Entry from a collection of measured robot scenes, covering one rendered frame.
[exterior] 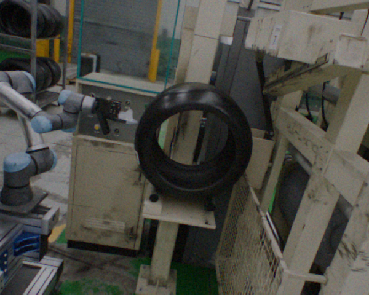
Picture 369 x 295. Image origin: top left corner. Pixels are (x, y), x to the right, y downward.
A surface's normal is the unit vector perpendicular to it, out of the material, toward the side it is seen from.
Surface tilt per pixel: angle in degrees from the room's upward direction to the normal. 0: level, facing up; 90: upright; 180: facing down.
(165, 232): 90
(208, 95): 43
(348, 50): 72
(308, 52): 90
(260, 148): 90
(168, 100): 53
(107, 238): 90
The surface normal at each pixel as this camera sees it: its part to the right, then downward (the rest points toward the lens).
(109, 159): 0.00, 0.35
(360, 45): 0.05, 0.04
